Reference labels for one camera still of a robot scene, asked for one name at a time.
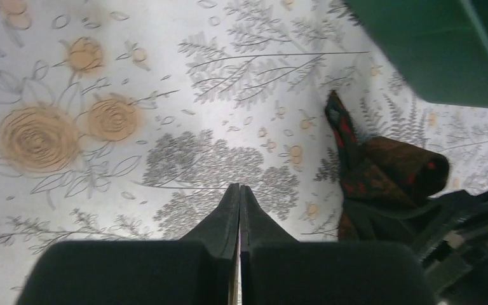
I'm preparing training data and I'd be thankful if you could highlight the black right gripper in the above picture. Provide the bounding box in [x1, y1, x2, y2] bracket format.
[344, 190, 488, 304]

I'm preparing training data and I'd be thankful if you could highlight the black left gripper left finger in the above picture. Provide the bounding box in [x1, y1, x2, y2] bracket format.
[17, 184, 240, 304]

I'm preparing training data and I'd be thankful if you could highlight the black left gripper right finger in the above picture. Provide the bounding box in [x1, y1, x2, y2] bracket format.
[240, 186, 436, 304]

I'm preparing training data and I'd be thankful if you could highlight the brown red floral tie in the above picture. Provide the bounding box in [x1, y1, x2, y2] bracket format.
[325, 91, 450, 243]

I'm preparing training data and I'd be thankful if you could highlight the green compartment organizer tray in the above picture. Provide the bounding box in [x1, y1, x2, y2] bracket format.
[348, 0, 488, 108]

